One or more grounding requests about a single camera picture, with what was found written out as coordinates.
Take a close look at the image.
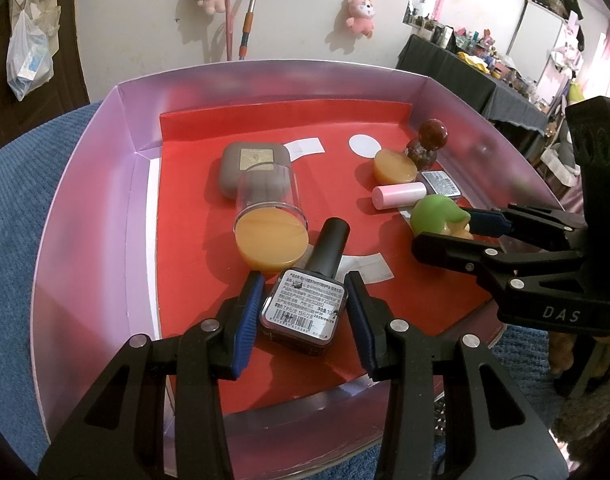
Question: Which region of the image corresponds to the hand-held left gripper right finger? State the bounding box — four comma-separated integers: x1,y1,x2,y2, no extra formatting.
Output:
344,270,571,480

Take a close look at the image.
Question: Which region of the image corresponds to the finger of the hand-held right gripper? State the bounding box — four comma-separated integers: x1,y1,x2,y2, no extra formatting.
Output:
411,231,537,287
468,203,586,250

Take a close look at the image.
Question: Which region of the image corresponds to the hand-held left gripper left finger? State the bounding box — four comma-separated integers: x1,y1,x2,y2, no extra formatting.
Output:
37,270,266,480

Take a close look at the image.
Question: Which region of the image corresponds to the green and yellow turtle toy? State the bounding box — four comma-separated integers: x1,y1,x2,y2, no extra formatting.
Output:
409,195,475,241

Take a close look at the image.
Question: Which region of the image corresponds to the dark nail polish bottle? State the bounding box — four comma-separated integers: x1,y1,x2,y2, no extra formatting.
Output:
259,217,350,358

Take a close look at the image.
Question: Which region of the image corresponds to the pink nail polish bottle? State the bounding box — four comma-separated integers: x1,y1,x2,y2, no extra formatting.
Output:
371,170,462,211

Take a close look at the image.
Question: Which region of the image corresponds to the clear jar with orange lid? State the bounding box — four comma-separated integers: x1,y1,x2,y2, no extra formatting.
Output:
233,165,311,275

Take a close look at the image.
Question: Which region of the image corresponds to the orange round disc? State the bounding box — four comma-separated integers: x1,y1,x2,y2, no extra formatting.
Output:
373,149,418,184

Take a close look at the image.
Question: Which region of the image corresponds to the pink tray box red liner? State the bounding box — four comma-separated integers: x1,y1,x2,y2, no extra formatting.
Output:
30,60,581,478

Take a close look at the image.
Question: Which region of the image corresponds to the dark red round-cap bottle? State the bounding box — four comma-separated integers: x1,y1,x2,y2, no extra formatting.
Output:
405,118,450,171

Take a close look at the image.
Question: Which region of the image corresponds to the silver studded cylinder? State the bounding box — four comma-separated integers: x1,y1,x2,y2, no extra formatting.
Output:
432,395,448,441

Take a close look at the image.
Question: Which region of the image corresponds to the table with black cloth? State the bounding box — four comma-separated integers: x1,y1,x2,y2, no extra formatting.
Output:
396,34,551,136

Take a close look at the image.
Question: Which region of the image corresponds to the grey-brown rounded case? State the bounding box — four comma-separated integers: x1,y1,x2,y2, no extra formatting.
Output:
220,141,292,200

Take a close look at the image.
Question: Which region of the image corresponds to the clutter of small bottles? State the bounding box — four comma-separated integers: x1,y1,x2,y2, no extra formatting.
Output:
410,20,556,111

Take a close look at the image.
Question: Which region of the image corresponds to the white board panel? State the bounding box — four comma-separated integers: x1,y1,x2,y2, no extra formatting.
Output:
505,0,568,91

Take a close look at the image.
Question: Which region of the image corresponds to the beige fluffy rug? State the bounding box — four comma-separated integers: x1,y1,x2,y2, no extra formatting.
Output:
548,332,610,466

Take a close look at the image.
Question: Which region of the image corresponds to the pink plush toy with horns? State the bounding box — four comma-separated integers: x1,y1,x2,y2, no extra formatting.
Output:
346,0,377,37

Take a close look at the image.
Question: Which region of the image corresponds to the pink stick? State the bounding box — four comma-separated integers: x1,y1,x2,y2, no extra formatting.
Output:
223,0,235,64

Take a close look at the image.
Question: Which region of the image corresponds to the dark brown door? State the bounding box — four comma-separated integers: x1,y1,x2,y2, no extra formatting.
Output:
0,0,93,161

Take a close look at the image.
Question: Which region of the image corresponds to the white plastic bag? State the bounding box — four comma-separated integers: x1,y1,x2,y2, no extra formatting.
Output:
6,10,54,102

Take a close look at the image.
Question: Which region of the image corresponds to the crumpled clear plastic strip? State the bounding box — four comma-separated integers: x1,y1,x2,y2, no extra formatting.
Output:
7,0,60,26

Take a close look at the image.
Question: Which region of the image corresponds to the silver mop handle orange grip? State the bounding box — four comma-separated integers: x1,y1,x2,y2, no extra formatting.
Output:
236,0,268,62

